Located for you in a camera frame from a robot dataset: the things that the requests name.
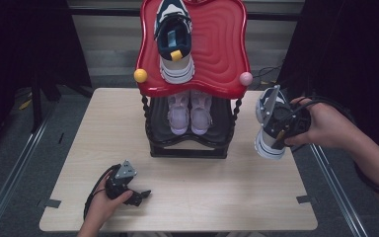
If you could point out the small black tape strip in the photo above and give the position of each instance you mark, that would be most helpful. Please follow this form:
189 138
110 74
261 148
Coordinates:
61 138

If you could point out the black curtain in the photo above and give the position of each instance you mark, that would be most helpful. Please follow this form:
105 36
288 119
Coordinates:
13 49
358 49

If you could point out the yellow tape strip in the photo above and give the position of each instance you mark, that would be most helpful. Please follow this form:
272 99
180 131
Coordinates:
25 104

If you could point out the black horizontal bar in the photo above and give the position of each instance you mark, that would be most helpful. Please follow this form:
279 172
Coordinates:
105 12

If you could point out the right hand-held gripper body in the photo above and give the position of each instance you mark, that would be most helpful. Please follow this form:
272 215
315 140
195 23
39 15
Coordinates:
286 121

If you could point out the person's left hand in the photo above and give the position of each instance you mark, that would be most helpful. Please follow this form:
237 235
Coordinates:
100 207

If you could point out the metal floor rail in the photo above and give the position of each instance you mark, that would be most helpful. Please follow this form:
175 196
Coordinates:
332 177
16 168

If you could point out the person's right hand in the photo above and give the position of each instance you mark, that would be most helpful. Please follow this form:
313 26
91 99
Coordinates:
329 126

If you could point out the purple jelly sandal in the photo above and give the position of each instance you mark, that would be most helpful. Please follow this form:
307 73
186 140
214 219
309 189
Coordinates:
200 115
178 115

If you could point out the navy white sneaker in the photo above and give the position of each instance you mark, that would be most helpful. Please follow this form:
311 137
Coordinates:
266 149
174 39

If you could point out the red and black shoe rack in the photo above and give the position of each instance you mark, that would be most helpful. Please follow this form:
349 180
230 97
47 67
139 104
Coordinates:
217 49

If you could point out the grey tape piece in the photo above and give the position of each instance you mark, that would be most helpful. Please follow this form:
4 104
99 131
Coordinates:
50 203
306 199

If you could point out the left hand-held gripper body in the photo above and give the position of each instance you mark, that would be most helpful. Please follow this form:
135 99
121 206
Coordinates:
116 187

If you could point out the black metal stand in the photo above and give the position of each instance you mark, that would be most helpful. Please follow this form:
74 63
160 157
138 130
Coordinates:
37 105

